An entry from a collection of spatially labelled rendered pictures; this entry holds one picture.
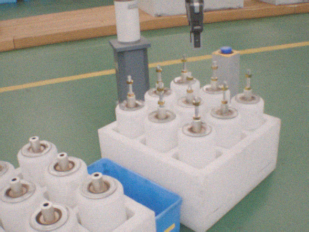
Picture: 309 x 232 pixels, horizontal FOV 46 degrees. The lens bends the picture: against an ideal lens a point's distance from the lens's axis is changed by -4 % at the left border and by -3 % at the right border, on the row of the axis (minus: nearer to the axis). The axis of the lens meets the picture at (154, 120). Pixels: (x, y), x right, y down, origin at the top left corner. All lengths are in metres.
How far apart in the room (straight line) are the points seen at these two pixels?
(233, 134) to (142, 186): 0.28
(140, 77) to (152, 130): 0.60
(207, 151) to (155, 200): 0.20
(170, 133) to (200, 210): 0.21
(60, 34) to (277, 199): 2.20
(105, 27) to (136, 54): 1.46
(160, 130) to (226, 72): 0.42
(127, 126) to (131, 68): 0.51
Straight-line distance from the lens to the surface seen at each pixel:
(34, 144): 0.92
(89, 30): 2.94
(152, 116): 1.01
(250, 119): 1.09
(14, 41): 2.94
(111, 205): 0.74
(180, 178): 0.94
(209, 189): 0.94
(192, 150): 0.92
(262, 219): 1.06
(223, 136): 1.00
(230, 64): 1.30
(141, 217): 0.79
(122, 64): 1.53
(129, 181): 1.05
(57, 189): 0.83
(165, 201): 0.98
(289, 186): 1.19
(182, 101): 1.09
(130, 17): 1.50
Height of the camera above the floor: 0.70
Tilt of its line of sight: 27 degrees down
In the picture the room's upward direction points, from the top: 4 degrees counter-clockwise
